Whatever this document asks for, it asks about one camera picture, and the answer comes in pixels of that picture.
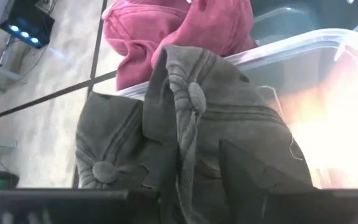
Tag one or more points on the clear plastic bin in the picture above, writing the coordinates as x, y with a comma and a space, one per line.
291, 46

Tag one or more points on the black device with blue lights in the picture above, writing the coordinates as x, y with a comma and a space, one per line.
33, 18

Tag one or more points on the teal plastic bin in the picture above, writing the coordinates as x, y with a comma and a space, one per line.
291, 18

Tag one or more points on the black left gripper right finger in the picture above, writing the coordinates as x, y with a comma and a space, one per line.
306, 208

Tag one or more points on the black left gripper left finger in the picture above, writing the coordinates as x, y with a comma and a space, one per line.
73, 208

